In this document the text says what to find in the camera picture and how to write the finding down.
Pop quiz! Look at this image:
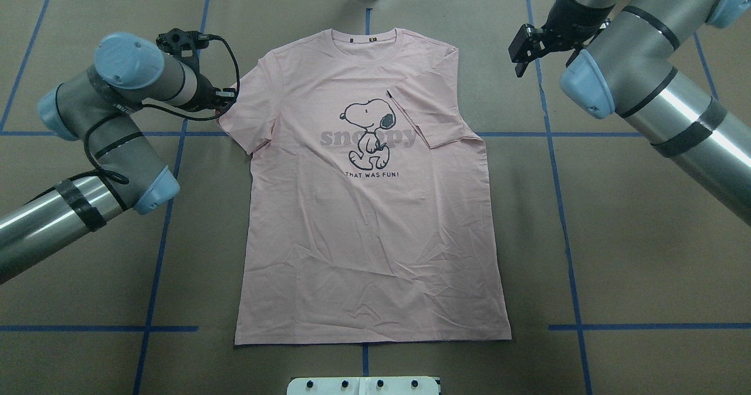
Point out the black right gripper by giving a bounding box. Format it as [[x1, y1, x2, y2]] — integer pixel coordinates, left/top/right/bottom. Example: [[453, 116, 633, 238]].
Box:
[[509, 0, 611, 79]]

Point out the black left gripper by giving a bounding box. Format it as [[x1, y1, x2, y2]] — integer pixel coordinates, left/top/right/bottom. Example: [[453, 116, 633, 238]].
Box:
[[191, 74, 237, 117]]

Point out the pink Snoopy t-shirt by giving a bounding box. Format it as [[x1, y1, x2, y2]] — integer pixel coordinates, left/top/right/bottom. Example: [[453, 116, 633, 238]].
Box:
[[218, 28, 512, 345]]

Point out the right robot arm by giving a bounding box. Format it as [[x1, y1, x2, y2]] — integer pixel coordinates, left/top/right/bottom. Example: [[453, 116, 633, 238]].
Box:
[[509, 0, 750, 223]]

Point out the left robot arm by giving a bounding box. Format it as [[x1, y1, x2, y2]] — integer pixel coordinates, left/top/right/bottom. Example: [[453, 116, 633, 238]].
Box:
[[1, 29, 239, 282]]

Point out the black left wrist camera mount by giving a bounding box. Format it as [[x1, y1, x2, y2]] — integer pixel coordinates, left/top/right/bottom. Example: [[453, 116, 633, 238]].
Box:
[[155, 28, 210, 74]]

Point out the black braided left camera cable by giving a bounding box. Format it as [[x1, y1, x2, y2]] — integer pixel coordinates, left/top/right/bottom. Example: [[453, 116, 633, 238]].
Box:
[[26, 34, 241, 203]]

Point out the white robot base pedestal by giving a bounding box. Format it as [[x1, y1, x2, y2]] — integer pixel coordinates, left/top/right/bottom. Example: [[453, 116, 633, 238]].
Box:
[[286, 376, 442, 394]]

